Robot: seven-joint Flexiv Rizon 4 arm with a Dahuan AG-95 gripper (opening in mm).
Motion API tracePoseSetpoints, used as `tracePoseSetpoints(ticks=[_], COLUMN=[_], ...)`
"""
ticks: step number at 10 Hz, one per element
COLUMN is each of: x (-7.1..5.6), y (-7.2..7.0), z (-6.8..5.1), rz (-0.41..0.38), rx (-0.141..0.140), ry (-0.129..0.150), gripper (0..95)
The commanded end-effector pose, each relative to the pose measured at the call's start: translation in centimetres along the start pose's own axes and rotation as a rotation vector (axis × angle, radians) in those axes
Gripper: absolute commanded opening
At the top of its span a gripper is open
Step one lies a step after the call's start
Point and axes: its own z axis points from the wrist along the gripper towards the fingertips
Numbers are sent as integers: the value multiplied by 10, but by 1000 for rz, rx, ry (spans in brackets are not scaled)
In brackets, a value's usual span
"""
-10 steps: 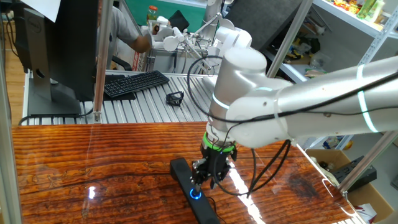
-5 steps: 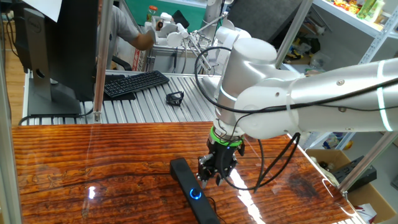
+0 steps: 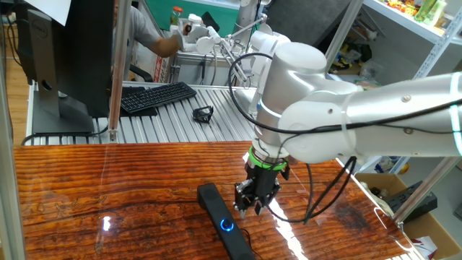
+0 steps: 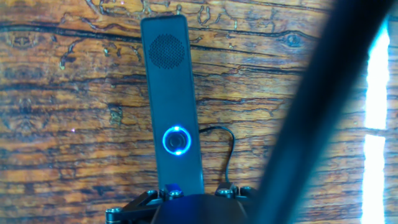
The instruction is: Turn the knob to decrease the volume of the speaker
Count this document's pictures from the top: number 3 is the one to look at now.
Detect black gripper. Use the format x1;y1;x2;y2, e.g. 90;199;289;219
233;164;283;220

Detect blue-lit round volume knob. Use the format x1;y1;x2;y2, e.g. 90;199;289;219
219;217;235;233

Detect black power strip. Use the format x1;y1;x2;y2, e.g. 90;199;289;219
196;183;256;260

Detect white haptic teleoperation device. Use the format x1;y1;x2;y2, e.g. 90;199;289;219
169;13;292;116

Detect person's hand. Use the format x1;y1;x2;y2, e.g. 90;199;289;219
179;22;193;41

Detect black folding phone stand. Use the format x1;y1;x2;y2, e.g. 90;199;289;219
192;105;214;124

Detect blue white bottle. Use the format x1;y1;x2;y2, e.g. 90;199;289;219
374;155;398;173

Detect black computer keyboard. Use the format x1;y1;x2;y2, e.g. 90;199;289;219
120;81;198;114

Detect wood-grain vinyl table mat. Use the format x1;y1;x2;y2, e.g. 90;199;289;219
13;140;422;260

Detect black electronic box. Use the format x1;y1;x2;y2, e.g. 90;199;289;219
384;180;438;223

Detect red white carton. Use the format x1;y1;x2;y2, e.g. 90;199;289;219
153;57;164;83

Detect beige flat item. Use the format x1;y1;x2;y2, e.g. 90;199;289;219
355;79;383;91

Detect black office chair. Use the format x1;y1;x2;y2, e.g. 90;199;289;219
124;64;154;83

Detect white red paper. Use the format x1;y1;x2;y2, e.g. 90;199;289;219
411;236;438;259

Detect yellow black tools clutter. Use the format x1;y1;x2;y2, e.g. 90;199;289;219
330;19;373;70

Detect clear plastic bag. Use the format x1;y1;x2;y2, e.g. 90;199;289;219
359;59;385;79

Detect black tablet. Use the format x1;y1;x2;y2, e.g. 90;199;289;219
201;11;221;33

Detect dark grey foam panel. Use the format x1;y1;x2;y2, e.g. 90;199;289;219
265;0;353;62

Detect white grey cylindrical column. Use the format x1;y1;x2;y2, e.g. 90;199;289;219
236;0;271;33

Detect brown cardboard box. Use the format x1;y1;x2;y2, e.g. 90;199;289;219
355;172;462;260

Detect glass jar with orange lid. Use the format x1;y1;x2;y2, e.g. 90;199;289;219
169;6;184;32

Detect person in grey shirt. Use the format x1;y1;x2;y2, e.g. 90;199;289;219
113;0;163;80

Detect green partition board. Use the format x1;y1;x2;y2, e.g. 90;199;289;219
144;0;241;39

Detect black monitor with grey stand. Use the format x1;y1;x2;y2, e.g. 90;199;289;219
14;0;116;135

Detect white metal shelving unit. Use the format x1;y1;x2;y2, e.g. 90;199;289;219
302;0;462;174

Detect colourful small toys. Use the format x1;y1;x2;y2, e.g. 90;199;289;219
386;0;416;16

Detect green plastic bottle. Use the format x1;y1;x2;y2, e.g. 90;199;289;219
414;0;438;22

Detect pale yellow plastic bottle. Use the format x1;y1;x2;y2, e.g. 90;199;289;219
424;0;448;26

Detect white paper sheet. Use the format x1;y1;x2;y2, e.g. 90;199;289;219
24;0;72;27

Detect thin black speaker cable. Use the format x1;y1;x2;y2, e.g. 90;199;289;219
240;227;264;260

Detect green flange ring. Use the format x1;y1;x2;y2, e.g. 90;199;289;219
247;146;289;172

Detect aluminium frame post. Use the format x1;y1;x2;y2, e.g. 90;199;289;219
107;0;133;144
0;50;26;260
323;0;365;62
391;155;461;227

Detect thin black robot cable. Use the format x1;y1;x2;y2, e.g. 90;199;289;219
277;124;462;225

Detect black monitor power cable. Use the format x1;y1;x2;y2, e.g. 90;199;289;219
20;124;109;147

